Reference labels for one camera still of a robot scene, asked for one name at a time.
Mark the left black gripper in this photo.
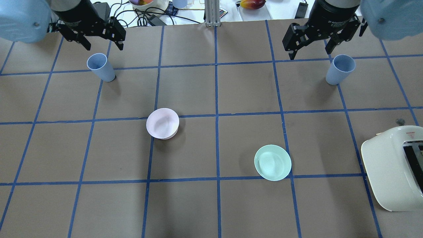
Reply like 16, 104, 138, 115
52, 9, 126, 51

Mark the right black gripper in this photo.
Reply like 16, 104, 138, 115
282, 9, 362, 60

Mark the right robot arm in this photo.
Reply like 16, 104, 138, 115
282, 0, 423, 60

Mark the black power brick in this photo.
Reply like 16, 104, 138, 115
93, 2, 110, 20

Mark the black power adapter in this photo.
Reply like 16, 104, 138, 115
294, 1, 308, 19

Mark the bowl of coloured blocks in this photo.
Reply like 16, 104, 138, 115
129, 0, 169, 12

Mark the red mango fruit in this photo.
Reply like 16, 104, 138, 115
239, 0, 266, 10

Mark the small remote control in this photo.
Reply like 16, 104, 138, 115
219, 7, 228, 18

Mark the pink bowl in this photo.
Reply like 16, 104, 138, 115
146, 107, 180, 140

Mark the green bowl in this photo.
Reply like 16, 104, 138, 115
254, 144, 292, 182

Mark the white toaster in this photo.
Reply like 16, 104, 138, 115
361, 125, 423, 212

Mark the aluminium frame post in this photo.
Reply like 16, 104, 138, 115
204, 0, 221, 27

